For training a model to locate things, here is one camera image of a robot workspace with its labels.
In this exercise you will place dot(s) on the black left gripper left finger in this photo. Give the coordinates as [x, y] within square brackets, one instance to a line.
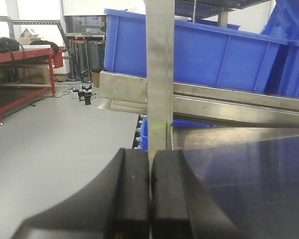
[114, 205]

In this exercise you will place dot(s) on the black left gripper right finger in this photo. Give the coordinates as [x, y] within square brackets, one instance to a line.
[181, 208]

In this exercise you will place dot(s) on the blue bin on lower shelf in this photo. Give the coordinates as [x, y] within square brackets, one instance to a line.
[177, 123]

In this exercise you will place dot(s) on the stainless steel shelf rack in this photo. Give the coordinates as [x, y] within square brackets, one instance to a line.
[241, 115]

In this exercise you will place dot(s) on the small black device on floor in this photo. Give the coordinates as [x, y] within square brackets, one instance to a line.
[85, 93]

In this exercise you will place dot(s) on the cardboard box on floor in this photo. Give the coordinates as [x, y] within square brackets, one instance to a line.
[96, 78]

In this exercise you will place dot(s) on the large blue plastic bin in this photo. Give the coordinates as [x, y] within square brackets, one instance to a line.
[203, 54]

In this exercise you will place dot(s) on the cardboard box under workbench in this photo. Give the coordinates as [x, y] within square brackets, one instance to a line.
[34, 75]

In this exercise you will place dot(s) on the red metal workbench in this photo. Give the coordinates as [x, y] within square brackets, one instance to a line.
[43, 56]

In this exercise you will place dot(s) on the blue bin at right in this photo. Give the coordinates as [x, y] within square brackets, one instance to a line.
[284, 23]

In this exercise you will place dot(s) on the grey metal cabinet rack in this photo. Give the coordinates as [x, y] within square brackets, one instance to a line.
[87, 35]

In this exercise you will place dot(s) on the white box on workbench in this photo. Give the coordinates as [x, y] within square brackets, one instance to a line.
[40, 46]

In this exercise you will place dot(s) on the black backpack on workbench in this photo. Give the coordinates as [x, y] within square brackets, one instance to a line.
[8, 44]

